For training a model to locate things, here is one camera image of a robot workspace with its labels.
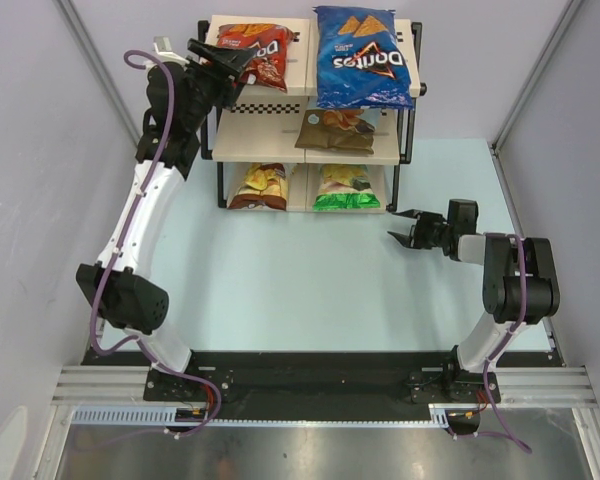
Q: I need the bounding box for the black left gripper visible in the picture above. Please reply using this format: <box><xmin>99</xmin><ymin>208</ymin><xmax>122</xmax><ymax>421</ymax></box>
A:
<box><xmin>182</xmin><ymin>40</ymin><xmax>255</xmax><ymax>131</ymax></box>

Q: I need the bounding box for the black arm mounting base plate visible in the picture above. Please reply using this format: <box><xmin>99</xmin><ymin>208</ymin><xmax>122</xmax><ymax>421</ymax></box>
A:
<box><xmin>82</xmin><ymin>351</ymin><xmax>564</xmax><ymax>422</ymax></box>

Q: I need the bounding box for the green Chuba cassava chips bag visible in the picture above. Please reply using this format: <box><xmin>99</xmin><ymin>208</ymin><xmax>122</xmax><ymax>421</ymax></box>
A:
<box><xmin>313</xmin><ymin>164</ymin><xmax>381</xmax><ymax>212</ymax></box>

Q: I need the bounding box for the aluminium frame rail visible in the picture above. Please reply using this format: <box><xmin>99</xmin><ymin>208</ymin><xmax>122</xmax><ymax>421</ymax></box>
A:
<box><xmin>51</xmin><ymin>366</ymin><xmax>149</xmax><ymax>405</ymax></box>

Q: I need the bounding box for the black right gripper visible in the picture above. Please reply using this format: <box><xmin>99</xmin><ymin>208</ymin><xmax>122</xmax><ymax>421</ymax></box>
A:
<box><xmin>393</xmin><ymin>208</ymin><xmax>453</xmax><ymax>250</ymax></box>

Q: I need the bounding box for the red Doritos bag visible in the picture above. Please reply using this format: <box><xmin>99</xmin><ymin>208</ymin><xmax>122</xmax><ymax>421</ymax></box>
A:
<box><xmin>216</xmin><ymin>23</ymin><xmax>294</xmax><ymax>93</ymax></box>

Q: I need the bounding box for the light blue brown chips bag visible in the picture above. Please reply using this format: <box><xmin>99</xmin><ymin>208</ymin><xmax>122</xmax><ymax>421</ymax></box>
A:
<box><xmin>295</xmin><ymin>108</ymin><xmax>380</xmax><ymax>154</ymax></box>

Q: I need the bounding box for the brown Chuba chips bag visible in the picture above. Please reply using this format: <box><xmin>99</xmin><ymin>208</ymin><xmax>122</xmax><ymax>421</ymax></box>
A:
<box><xmin>228</xmin><ymin>163</ymin><xmax>289</xmax><ymax>211</ymax></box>

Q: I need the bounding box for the white slotted cable duct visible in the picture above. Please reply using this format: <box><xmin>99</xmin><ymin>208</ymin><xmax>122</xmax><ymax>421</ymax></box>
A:
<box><xmin>72</xmin><ymin>405</ymin><xmax>208</xmax><ymax>428</ymax></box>

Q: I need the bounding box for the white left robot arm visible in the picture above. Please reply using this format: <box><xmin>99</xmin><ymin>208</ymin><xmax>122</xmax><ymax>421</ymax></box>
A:
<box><xmin>76</xmin><ymin>37</ymin><xmax>256</xmax><ymax>400</ymax></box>

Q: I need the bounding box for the blue Doritos bag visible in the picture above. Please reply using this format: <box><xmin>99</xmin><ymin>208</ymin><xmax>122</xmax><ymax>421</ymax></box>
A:
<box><xmin>314</xmin><ymin>5</ymin><xmax>413</xmax><ymax>110</ymax></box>

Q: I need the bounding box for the beige three-tier black-framed shelf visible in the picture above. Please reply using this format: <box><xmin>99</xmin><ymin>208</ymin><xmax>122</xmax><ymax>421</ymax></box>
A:
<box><xmin>201</xmin><ymin>18</ymin><xmax>416</xmax><ymax>213</ymax></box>

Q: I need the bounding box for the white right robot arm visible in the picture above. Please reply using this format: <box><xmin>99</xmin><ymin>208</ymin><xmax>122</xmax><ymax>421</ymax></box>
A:
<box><xmin>391</xmin><ymin>199</ymin><xmax>560</xmax><ymax>403</ymax></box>

